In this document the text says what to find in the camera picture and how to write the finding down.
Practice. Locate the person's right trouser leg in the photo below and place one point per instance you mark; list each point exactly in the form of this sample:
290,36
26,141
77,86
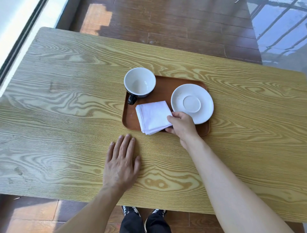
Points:
158,224

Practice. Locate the person's left little finger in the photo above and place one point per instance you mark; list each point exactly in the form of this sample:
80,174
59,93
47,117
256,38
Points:
110,151

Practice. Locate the black and white coffee cup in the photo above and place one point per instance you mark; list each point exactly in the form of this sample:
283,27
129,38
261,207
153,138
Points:
139,81

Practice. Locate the white round saucer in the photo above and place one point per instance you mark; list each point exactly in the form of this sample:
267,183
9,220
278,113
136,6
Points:
191,103

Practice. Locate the person's right forearm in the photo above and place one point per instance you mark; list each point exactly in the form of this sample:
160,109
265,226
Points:
227,192

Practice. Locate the person's left hand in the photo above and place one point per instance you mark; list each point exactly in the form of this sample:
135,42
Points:
118,169

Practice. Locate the person's left thumb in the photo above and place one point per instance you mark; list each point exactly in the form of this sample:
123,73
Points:
137,165

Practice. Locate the person's right black shoe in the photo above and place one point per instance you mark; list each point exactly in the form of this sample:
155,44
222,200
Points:
159,212

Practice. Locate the person's left trouser leg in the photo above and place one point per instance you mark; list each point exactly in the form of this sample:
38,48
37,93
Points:
132,224

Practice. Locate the person's left forearm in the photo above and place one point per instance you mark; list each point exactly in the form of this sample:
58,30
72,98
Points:
93,213

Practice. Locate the person's left middle finger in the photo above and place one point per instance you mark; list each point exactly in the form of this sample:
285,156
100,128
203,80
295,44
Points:
125,146

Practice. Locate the person's black shoe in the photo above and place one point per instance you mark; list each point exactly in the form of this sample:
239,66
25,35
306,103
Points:
159,212
130,210

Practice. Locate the white cloth napkin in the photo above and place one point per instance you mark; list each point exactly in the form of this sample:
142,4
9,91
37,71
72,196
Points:
153,116

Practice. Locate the person's left black shoe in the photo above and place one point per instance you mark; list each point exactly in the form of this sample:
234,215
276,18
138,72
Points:
130,210

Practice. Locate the person's trouser leg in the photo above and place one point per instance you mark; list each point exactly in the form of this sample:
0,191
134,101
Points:
132,224
158,224

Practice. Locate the person's right hand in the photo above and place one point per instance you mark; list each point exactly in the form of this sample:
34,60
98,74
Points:
183,127

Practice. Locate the black window frame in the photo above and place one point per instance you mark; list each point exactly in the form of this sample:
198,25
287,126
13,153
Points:
22,39

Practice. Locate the person's right thumb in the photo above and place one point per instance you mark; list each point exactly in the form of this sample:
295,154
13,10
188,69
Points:
169,130

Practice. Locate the brown rectangular serving tray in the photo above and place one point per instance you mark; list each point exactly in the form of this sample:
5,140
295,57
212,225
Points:
163,90

